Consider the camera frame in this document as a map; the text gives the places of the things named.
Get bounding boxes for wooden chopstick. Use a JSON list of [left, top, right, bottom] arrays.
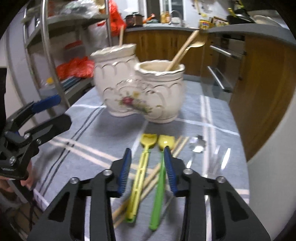
[[119, 25, 125, 46], [111, 136, 183, 223], [112, 136, 189, 229], [165, 30, 199, 71]]

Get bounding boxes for yellow green plastic spoon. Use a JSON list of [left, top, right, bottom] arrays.
[[149, 135, 175, 232]]

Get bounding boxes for gold fork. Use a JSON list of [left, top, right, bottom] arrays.
[[179, 31, 208, 63]]

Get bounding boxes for wooden kitchen cabinets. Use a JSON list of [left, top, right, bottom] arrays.
[[122, 29, 296, 162]]

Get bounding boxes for kitchen faucet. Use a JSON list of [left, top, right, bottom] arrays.
[[170, 10, 185, 27]]

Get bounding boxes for person's left hand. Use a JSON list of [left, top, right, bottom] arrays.
[[1, 161, 34, 193]]

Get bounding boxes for silver fork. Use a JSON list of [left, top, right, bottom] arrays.
[[205, 146, 231, 179]]

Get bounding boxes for metal storage shelf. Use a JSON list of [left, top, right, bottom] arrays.
[[4, 0, 112, 112]]

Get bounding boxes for grey striped table cloth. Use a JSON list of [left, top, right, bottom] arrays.
[[33, 81, 249, 240]]

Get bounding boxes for silver flower spoon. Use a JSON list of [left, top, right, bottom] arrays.
[[186, 135, 206, 169]]

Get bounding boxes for red hanging plastic bag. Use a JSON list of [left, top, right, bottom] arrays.
[[95, 0, 126, 37]]

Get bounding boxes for white ceramic double utensil holder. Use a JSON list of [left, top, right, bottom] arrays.
[[90, 44, 185, 123]]

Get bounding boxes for built-in oven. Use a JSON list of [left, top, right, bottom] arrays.
[[201, 34, 246, 103]]

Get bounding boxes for yellow oil bottle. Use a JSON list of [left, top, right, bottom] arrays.
[[199, 18, 210, 30]]

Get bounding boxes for white bowl on counter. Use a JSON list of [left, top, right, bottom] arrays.
[[252, 15, 287, 28]]

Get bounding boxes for black wok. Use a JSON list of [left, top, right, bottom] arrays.
[[227, 8, 255, 25]]

